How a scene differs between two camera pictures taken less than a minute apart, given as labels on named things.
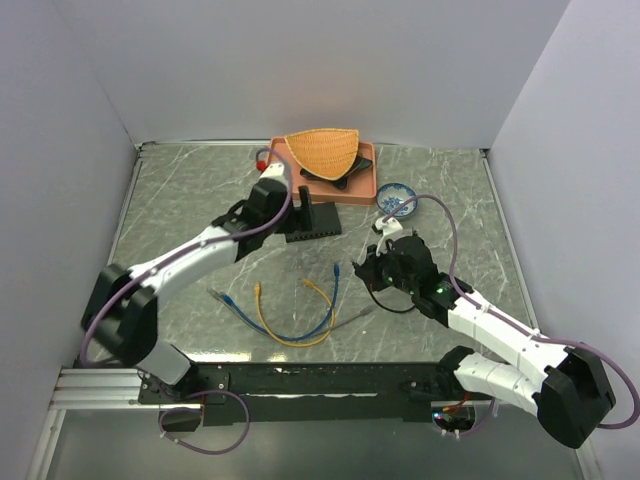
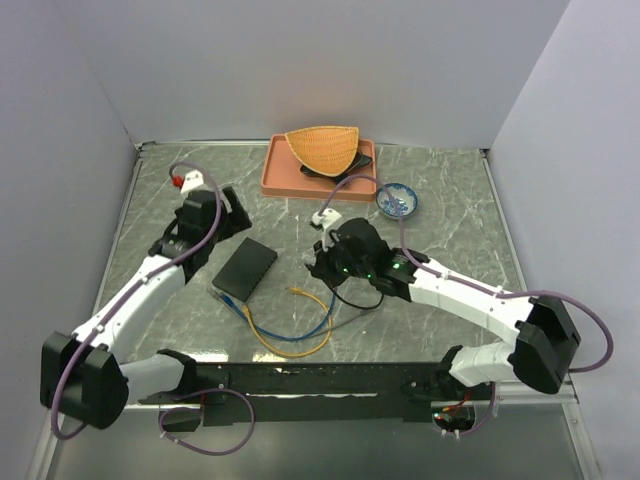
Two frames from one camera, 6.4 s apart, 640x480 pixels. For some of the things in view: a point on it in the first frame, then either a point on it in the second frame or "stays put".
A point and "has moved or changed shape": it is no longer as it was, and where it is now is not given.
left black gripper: (300, 218) → (234, 221)
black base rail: (262, 393) stays put
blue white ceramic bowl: (392, 196) stays put
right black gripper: (369, 270) → (323, 268)
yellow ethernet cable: (295, 344) has moved or changed shape
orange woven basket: (328, 152) stays put
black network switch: (325, 222) → (245, 269)
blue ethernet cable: (275, 336) stays put
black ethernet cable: (391, 310) → (381, 299)
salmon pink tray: (360, 190) stays put
